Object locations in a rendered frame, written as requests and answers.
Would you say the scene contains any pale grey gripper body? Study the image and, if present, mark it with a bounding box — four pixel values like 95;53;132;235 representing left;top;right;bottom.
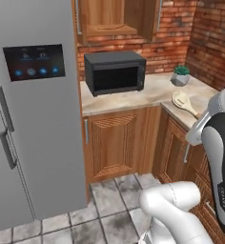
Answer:
184;109;215;147

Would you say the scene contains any wooden corner cabinet door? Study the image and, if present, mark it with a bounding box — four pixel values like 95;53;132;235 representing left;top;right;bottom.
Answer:
155;113;198;189

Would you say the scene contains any wooden drawer front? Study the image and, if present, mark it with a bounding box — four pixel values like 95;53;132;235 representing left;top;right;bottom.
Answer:
190;143;225;244

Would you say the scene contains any wooden base cabinet door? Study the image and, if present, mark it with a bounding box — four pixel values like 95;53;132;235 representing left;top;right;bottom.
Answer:
82;108;151;185

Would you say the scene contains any small potted green plant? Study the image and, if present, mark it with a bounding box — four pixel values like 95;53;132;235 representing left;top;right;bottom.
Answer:
170;64;192;88

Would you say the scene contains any black microwave oven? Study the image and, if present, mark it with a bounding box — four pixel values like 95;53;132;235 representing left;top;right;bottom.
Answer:
83;50;148;98

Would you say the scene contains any grey fridge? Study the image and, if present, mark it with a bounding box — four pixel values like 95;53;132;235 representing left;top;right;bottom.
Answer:
0;0;89;234

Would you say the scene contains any silver corner cabinet handle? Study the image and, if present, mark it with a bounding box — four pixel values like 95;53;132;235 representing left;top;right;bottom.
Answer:
182;142;192;165

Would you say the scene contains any silver drawer handle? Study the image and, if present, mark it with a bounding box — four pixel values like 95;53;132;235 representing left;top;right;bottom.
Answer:
205;200;217;215

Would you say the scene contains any silver base cabinet handle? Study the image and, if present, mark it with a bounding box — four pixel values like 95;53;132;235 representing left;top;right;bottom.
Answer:
84;118;91;146

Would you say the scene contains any silver wall cabinet handle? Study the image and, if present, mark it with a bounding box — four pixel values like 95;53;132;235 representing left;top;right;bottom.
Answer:
156;0;164;33
74;0;83;36

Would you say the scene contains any open wooden wall cabinet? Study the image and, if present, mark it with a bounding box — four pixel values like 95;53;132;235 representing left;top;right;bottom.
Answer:
72;0;166;46

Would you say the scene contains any dark short fridge handle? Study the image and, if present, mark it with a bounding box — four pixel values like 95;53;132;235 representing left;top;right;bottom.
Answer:
0;128;19;171

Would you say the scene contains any dark long fridge handle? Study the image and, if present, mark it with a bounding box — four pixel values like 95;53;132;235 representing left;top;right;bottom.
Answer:
0;83;16;133

